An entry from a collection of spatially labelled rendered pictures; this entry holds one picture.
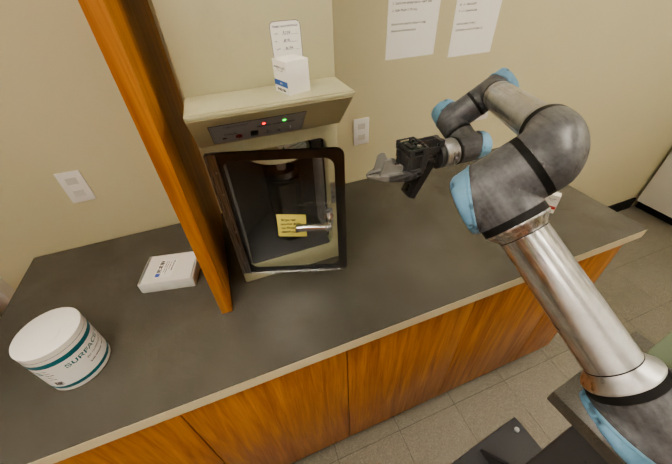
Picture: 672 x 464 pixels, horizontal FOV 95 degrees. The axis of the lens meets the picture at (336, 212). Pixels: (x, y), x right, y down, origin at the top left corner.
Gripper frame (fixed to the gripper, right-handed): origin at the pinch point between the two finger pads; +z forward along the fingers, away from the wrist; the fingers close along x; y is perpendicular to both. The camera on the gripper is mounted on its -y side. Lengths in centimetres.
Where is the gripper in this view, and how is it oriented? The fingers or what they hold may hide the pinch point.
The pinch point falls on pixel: (371, 177)
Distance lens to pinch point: 79.4
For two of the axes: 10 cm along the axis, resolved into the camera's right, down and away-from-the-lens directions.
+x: 3.6, 5.7, -7.3
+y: -0.3, -7.8, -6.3
